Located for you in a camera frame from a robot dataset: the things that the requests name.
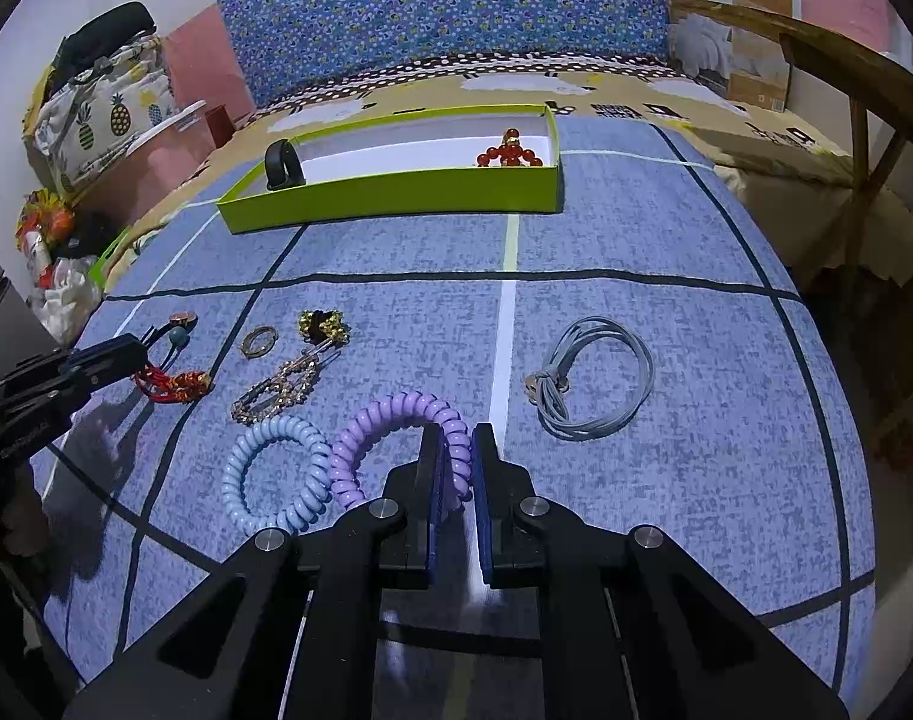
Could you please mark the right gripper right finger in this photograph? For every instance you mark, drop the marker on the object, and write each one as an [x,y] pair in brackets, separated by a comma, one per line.
[503,546]

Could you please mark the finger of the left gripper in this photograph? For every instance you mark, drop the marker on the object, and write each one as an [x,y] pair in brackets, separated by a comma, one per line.
[107,362]

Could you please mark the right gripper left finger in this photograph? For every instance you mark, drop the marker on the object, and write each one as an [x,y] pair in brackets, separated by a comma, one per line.
[408,555]

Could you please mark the black tie with teal bead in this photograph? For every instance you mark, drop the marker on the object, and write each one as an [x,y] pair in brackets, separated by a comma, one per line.
[175,333]

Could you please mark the colourful plastic bag pile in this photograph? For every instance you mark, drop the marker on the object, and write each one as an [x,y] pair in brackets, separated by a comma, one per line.
[66,253]

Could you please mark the pink storage box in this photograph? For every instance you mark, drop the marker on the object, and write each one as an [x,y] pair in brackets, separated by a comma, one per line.
[155,164]

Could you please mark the pineapple print bag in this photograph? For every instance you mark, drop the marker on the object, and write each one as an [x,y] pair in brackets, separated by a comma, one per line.
[83,127]

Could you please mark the black bag on top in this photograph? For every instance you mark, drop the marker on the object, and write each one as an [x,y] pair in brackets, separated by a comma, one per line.
[101,37]

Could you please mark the green shallow tray box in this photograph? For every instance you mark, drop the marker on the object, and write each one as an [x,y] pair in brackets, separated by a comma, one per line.
[470,159]

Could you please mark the blue floral headboard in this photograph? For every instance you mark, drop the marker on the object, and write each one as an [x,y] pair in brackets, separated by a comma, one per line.
[285,45]

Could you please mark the beige patterned bed sheet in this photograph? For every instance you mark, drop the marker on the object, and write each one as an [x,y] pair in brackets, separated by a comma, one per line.
[797,184]

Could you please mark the wooden chair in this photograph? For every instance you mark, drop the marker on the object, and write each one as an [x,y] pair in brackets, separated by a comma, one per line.
[868,301]

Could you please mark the black bracelet band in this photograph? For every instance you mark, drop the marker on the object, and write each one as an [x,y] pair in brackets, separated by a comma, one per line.
[283,169]

